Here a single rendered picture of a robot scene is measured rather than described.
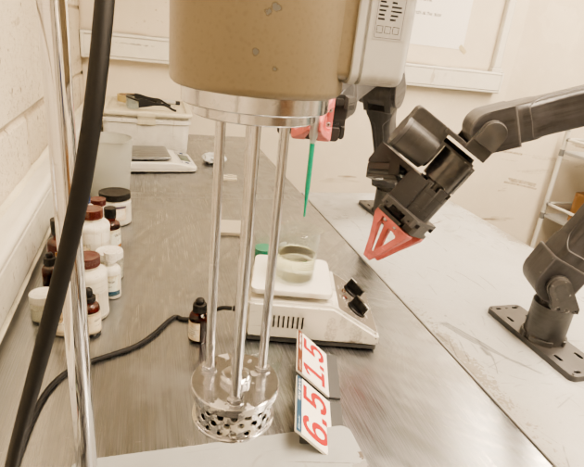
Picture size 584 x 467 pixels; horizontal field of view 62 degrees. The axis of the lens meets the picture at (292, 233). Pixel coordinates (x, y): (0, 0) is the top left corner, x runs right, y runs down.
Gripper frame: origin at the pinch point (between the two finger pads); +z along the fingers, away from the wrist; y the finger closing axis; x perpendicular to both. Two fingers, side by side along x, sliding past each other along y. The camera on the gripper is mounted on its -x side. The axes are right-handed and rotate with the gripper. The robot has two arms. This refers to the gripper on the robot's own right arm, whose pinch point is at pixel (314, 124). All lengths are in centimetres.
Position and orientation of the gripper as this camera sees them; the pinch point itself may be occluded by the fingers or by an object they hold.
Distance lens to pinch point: 66.6
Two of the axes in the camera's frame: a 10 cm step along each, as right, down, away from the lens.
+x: -0.9, 9.2, 3.9
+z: 0.0, 3.9, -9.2
